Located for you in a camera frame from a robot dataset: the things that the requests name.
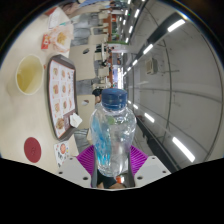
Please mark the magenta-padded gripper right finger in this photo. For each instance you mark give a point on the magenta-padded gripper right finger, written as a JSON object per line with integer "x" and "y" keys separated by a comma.
{"x": 151, "y": 170}

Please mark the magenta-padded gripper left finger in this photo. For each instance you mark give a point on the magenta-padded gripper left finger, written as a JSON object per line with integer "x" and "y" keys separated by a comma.
{"x": 71, "y": 170}

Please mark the clear blue-capped water bottle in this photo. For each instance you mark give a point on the clear blue-capped water bottle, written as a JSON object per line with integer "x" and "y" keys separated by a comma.
{"x": 113, "y": 133}

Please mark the printed sticker sheet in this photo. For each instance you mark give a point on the printed sticker sheet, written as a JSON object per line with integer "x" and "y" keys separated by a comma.
{"x": 62, "y": 152}

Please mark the flat round red coaster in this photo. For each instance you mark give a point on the flat round red coaster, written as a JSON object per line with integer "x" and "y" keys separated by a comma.
{"x": 32, "y": 150}

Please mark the crumpled white napkin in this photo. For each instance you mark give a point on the crumpled white napkin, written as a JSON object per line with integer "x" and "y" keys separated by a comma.
{"x": 75, "y": 120}

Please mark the beige chair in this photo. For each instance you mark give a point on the beige chair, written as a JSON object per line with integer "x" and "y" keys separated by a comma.
{"x": 81, "y": 63}
{"x": 86, "y": 110}

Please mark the brown food tray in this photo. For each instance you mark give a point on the brown food tray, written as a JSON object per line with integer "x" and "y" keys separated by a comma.
{"x": 61, "y": 93}

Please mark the ceiling air conditioner unit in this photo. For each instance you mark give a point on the ceiling air conditioner unit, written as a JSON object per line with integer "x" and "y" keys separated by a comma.
{"x": 151, "y": 66}

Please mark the cream paper cup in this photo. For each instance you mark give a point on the cream paper cup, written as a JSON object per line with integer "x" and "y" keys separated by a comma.
{"x": 30, "y": 75}

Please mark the red sauce packet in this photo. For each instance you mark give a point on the red sauce packet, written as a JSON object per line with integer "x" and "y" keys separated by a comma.
{"x": 45, "y": 41}

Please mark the food wrapper bag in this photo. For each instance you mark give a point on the food wrapper bag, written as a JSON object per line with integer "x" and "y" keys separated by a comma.
{"x": 61, "y": 38}

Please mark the ceiling lights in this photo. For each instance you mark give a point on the ceiling lights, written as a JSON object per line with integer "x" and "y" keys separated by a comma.
{"x": 176, "y": 25}

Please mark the white paper receipt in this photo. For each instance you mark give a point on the white paper receipt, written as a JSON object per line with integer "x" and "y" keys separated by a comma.
{"x": 58, "y": 18}

